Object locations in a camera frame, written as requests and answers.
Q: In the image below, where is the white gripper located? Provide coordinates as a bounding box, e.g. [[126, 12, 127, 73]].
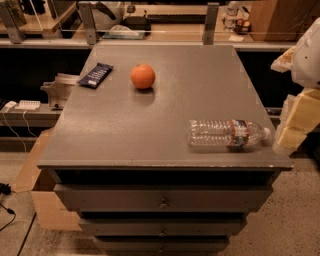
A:
[[271, 17, 320, 156]]

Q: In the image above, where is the orange fruit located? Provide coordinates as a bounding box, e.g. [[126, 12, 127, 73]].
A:
[[130, 64, 156, 90]]

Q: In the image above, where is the small bottle on shelf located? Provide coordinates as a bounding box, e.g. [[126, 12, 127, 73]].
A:
[[224, 1, 239, 31]]

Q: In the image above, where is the clear plastic water bottle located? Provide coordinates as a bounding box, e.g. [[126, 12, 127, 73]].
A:
[[188, 119, 271, 147]]

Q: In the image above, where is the black keyboard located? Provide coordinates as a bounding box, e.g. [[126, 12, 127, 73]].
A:
[[147, 14, 206, 24]]

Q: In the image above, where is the black bag on shelf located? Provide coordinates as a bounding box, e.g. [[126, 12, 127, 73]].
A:
[[121, 16, 151, 33]]

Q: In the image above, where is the dark blue snack bar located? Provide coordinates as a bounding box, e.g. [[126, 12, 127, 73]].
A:
[[78, 63, 113, 89]]

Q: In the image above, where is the white power strip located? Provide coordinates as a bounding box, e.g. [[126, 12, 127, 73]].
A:
[[15, 100, 41, 111]]

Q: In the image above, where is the cardboard box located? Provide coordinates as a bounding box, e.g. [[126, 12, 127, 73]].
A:
[[14, 129, 81, 231]]

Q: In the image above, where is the grey metal bracket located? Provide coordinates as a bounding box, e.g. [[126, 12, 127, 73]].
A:
[[40, 73, 79, 109]]

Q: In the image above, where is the black cable on floor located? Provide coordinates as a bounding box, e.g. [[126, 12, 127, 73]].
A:
[[0, 182, 17, 232]]

